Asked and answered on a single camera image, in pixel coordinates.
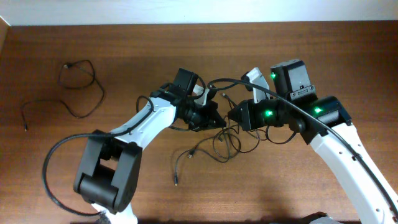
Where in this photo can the wooden side panel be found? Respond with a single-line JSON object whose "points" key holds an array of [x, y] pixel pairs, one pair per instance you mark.
{"points": [[4, 27]]}

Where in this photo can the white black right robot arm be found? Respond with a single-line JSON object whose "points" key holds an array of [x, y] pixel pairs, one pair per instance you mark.
{"points": [[326, 126]]}

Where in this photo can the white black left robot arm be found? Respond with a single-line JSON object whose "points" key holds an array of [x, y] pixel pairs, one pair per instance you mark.
{"points": [[109, 168]]}

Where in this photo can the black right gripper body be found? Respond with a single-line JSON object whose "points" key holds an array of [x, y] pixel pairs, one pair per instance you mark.
{"points": [[265, 112]]}

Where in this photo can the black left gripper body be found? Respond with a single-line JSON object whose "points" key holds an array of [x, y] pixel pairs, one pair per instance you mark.
{"points": [[203, 116]]}

